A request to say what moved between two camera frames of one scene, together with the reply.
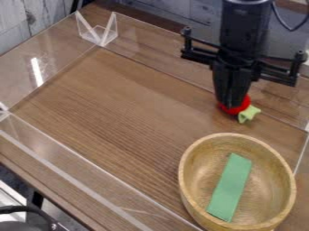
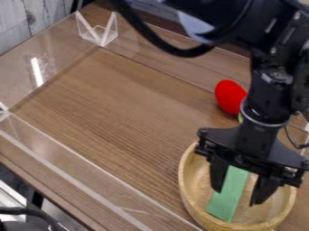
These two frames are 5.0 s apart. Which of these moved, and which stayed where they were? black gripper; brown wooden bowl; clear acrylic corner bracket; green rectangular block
Moved: black gripper
Stayed: brown wooden bowl; clear acrylic corner bracket; green rectangular block
